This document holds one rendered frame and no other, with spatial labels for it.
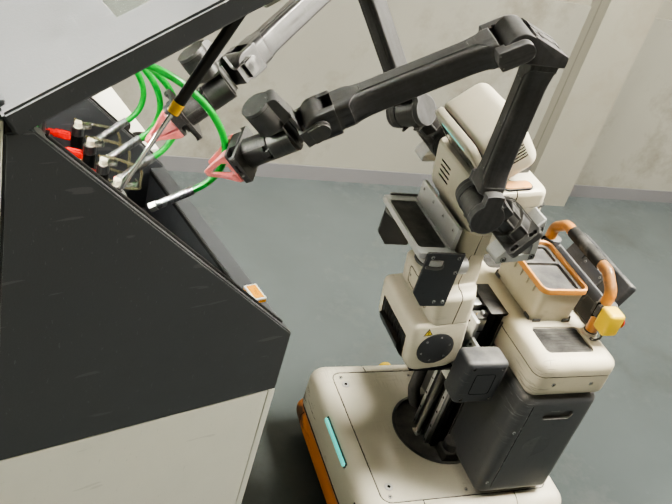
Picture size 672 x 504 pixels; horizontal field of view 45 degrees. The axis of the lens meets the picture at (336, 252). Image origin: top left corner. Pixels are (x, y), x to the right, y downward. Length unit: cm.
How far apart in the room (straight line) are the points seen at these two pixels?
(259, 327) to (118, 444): 36
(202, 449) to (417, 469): 84
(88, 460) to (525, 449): 122
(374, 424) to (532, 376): 59
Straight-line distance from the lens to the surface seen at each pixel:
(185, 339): 155
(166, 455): 179
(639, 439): 347
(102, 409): 159
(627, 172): 517
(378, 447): 248
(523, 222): 179
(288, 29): 177
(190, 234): 195
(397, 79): 149
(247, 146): 154
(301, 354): 311
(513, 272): 231
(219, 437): 182
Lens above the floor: 202
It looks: 33 degrees down
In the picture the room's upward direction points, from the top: 17 degrees clockwise
